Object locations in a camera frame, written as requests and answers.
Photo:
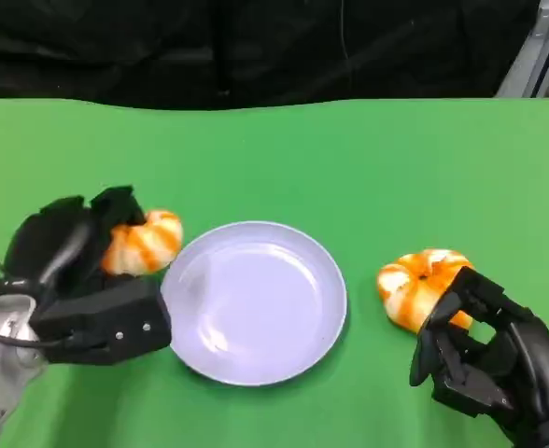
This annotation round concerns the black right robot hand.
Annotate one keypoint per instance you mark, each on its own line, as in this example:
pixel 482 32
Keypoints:
pixel 531 368

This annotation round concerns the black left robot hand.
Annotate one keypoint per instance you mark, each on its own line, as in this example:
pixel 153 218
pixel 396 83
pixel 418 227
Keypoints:
pixel 46 242

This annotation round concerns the orange white toy bread roll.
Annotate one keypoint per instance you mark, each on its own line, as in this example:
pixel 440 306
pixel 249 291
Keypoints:
pixel 148 242
pixel 410 289

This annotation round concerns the lilac plate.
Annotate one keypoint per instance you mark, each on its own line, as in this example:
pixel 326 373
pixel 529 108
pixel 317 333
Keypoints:
pixel 256 303

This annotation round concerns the black backdrop curtain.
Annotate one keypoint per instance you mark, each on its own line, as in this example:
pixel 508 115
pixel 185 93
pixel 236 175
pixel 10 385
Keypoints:
pixel 162 46

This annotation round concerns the green table cloth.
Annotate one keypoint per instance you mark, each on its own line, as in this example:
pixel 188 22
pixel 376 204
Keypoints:
pixel 302 168

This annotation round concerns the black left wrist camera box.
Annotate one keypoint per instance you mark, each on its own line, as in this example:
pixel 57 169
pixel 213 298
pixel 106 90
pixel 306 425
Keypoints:
pixel 111 322

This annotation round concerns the grey aluminium frame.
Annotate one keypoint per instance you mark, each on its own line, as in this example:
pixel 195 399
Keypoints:
pixel 536 56

